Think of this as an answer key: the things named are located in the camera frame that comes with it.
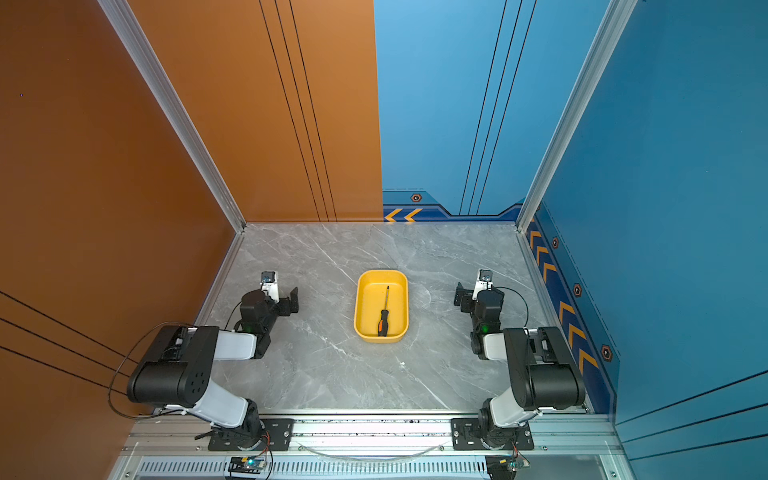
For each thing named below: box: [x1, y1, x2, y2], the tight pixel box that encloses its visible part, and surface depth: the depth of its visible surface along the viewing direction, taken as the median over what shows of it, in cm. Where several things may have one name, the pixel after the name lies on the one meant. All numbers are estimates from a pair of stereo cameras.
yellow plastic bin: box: [353, 270, 410, 344], surface depth 97 cm
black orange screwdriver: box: [378, 285, 390, 337], surface depth 93 cm
